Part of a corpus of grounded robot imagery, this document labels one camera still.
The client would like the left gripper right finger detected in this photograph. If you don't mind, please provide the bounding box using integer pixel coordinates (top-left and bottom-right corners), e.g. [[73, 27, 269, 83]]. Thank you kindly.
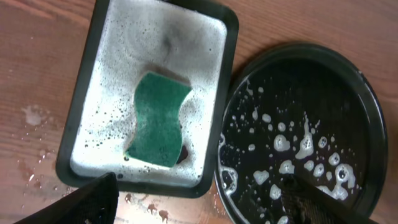
[[281, 174, 377, 224]]

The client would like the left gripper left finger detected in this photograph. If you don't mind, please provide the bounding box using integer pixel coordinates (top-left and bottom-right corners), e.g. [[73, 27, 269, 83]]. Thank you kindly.
[[16, 172, 119, 224]]

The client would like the black round tray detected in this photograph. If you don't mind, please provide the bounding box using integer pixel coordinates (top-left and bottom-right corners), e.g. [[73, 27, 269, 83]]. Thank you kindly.
[[215, 43, 388, 223]]

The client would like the black rectangular soap tray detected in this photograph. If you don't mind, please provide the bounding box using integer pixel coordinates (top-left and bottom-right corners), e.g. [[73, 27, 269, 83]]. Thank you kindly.
[[56, 0, 239, 198]]

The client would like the green yellow sponge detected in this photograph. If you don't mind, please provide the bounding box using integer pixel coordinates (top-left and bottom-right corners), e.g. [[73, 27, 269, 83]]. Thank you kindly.
[[126, 72, 192, 167]]

